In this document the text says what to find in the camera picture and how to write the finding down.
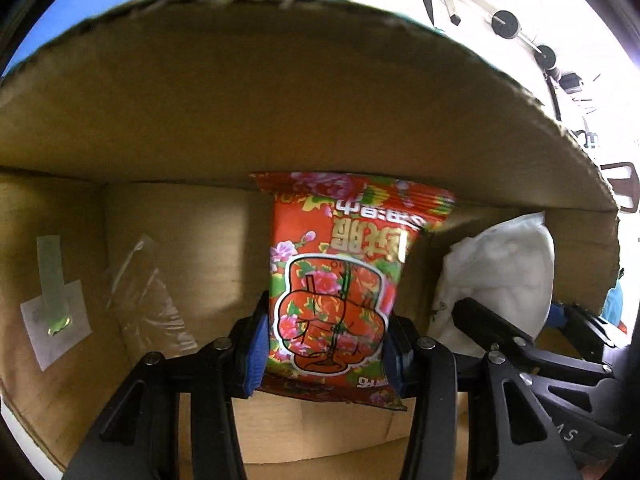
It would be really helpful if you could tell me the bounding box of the white soft pouch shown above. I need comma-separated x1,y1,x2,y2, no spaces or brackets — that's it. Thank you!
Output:
427,212,555,356

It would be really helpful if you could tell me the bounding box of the red floral snack packet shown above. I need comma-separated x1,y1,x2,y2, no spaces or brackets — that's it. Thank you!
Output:
253,171,454,411

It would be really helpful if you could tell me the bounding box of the blue bean bag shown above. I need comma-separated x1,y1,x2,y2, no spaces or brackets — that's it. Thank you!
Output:
601,281,624,327

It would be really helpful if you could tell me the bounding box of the white label with green tape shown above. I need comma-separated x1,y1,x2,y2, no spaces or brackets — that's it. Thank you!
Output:
21,235,91,372

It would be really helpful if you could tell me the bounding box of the dark wooden chair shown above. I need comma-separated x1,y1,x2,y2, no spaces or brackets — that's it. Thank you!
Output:
600,162,640,214

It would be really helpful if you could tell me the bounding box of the open cardboard box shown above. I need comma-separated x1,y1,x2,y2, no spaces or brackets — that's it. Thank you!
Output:
1,0,620,468

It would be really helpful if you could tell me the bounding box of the barbell on floor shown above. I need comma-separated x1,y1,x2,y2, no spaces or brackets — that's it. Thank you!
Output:
490,10,556,72

